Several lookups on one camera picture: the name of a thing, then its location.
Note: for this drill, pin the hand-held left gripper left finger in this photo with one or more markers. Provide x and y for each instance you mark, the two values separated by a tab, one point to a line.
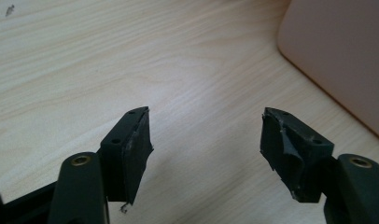
128	155

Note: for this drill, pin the pink storage box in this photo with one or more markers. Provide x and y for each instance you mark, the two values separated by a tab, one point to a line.
340	56

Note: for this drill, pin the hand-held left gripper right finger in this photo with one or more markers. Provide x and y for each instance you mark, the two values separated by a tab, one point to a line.
290	155

